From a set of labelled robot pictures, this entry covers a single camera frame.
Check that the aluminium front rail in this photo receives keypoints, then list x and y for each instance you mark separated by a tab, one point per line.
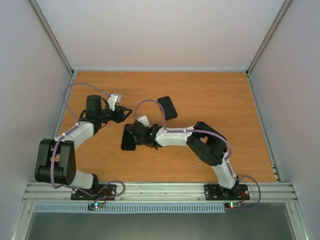
167	192

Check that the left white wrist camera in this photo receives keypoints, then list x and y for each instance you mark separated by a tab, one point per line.
114	99

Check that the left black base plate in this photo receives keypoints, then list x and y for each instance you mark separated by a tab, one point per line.
107	193

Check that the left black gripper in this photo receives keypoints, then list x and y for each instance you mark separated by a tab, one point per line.
120	116

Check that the dark green phone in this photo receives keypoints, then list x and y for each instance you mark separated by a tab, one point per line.
168	107

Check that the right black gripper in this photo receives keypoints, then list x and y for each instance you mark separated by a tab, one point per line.
135	131

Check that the grey slotted cable duct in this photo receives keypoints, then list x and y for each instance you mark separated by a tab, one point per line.
130	208

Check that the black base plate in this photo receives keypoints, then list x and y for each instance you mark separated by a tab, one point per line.
215	192
107	193

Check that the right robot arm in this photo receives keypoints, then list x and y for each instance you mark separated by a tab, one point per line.
207	144

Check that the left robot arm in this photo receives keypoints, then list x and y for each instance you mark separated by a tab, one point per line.
56	158

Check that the black phone case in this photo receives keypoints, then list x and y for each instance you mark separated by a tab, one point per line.
128	142
168	107

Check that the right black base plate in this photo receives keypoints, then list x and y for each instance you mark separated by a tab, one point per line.
215	192

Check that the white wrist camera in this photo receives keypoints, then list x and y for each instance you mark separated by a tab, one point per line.
144	121
114	99

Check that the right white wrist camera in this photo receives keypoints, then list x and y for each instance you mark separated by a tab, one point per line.
144	121

